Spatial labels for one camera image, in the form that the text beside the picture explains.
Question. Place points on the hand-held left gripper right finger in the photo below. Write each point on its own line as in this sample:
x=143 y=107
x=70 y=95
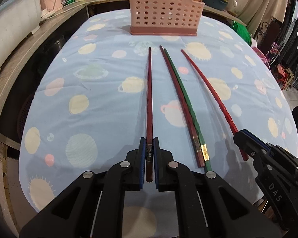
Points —
x=156 y=163

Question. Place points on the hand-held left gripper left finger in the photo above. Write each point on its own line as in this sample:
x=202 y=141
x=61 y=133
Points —
x=140 y=163

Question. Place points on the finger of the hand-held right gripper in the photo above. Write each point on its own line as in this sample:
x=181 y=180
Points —
x=280 y=152
x=248 y=143

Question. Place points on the red chopstick with dark band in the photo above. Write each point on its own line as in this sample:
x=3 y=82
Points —
x=224 y=106

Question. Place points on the pink perforated plastic basket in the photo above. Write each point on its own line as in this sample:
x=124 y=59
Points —
x=161 y=12

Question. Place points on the dark red chopstick gold band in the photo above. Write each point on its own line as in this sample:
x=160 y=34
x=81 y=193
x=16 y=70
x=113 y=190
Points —
x=197 y=151

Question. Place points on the green chopstick with gold label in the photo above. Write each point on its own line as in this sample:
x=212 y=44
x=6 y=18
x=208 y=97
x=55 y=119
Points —
x=205 y=153

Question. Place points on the green cloth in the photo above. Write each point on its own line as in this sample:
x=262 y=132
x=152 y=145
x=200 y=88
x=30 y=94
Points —
x=243 y=33

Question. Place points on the hanging clothes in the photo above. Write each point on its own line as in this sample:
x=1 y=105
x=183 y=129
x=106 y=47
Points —
x=295 y=42

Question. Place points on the red perforated basket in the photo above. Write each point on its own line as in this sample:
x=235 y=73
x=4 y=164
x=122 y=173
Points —
x=27 y=114

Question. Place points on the beige curtain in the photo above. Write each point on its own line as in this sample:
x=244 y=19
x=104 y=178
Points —
x=263 y=5

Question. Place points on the grey wooden counter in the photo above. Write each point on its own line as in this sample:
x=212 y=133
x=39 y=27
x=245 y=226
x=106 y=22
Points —
x=19 y=54

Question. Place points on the white plastic bin blue rim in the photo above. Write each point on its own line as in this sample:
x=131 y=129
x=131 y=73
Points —
x=12 y=17

